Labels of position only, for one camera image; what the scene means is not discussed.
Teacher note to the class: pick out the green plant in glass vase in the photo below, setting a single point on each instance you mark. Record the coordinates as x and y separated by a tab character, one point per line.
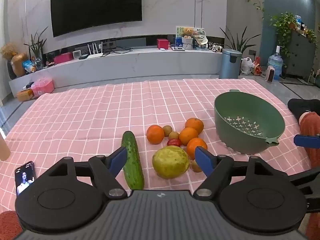
37	47

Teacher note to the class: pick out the small white heater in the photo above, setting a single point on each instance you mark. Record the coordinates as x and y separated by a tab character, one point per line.
270	74

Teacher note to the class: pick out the red gift bag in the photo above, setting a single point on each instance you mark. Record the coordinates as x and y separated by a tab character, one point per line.
257	67

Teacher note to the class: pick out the black smartphone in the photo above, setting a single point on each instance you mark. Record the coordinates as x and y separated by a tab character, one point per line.
25	177

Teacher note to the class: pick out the black wall television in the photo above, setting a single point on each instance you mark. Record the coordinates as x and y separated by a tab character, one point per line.
95	7

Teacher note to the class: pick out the brown teddy bear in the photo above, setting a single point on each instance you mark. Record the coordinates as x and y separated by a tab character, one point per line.
187	32

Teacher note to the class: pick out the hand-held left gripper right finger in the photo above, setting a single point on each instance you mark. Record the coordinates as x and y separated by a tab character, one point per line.
203	158

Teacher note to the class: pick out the brown kiwi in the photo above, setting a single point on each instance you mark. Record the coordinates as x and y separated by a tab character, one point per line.
195	167
167	130
173	135

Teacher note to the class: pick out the orange cardboard box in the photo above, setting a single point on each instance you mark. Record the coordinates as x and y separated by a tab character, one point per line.
25	95

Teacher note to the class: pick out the white plastic bag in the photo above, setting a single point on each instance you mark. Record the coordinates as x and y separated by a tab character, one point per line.
246	66

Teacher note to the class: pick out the dried yellow flowers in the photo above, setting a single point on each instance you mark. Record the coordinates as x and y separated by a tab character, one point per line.
8	50

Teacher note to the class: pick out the person's right leg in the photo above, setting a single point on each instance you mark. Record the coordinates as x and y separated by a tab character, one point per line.
310	127

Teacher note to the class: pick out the red floor mat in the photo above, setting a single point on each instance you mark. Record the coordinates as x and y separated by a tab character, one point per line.
7	226

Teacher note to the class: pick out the blue-grey pedal trash can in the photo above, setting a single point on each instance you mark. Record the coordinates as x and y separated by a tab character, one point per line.
230	65

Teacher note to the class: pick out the orange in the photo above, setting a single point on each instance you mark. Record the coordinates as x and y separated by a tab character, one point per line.
155	134
191	148
194	125
188	136

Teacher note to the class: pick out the red cube box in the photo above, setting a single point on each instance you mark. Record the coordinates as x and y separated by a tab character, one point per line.
162	44

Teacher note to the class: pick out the green plastic colander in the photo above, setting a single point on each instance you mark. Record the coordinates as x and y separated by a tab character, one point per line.
225	112

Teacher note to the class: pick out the small red apple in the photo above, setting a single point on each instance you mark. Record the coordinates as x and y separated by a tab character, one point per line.
174	142

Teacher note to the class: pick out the long-leaved potted plant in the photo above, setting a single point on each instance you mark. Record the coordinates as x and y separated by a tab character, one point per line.
237	41

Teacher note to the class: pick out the pink plastic storage box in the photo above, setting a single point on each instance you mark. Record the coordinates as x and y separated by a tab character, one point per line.
42	87

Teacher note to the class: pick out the blue snack bag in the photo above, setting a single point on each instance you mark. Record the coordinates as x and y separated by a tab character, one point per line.
28	66

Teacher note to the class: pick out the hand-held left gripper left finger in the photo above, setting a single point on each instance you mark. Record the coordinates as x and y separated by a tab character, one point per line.
118	158

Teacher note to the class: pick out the dark grey cabinet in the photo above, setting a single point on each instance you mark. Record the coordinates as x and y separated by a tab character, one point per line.
298	55

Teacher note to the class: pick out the white marble television ledge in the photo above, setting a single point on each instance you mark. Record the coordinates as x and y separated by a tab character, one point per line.
140	62

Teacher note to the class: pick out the light baseball cap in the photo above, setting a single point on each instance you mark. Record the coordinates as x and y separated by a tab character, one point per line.
201	41

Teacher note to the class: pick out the yellow-green pomelo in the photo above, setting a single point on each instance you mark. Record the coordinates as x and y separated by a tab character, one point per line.
170	162

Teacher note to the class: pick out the small white desk clock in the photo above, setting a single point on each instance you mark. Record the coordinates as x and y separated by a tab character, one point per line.
76	55

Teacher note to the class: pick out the green cucumber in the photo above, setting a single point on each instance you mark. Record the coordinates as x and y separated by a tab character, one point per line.
133	166

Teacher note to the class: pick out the white router with antennas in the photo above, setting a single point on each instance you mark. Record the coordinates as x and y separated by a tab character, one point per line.
95	55

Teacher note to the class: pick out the flat pink box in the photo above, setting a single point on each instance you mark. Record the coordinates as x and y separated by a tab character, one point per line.
63	58

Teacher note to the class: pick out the water bottle with pump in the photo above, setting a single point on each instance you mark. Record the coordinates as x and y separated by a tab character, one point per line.
275	61

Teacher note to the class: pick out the pink checked cloth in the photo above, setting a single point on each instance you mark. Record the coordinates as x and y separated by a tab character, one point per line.
87	117

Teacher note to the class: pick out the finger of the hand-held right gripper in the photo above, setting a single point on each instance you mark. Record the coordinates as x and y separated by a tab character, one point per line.
307	140
310	175

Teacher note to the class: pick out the trailing green potted plant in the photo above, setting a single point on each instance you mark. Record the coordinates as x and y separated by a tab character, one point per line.
285	25

